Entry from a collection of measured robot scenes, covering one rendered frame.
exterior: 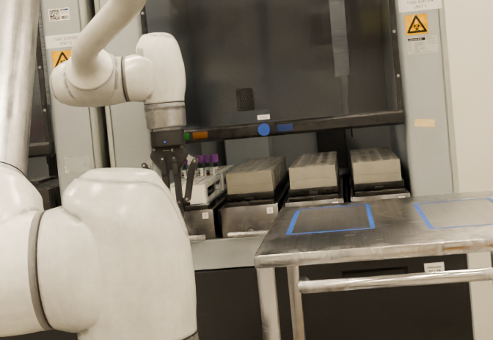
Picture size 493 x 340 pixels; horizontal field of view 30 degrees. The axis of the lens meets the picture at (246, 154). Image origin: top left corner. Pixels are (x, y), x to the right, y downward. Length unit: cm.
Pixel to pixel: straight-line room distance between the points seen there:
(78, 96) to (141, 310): 96
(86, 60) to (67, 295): 86
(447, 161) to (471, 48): 117
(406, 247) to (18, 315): 55
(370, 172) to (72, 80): 73
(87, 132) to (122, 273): 120
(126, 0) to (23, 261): 70
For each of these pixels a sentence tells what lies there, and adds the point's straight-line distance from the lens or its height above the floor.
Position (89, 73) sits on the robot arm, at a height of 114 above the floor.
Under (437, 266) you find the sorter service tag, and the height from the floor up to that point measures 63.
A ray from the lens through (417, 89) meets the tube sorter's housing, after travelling 222.
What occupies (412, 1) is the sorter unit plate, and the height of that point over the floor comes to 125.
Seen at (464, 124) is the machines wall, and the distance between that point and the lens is 335.
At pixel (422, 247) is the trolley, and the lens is 135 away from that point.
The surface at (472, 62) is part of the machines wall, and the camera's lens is 336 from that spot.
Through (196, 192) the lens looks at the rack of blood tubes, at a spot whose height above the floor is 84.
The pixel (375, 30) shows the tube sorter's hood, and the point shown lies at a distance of 221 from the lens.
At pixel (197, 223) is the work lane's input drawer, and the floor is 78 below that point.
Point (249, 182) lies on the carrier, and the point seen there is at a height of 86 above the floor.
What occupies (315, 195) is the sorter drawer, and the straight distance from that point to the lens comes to 215.
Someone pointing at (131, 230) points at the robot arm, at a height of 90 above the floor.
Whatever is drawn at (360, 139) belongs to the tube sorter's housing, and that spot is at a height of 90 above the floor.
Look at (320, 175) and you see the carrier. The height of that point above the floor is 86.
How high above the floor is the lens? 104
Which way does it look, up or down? 3 degrees down
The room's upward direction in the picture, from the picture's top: 5 degrees counter-clockwise
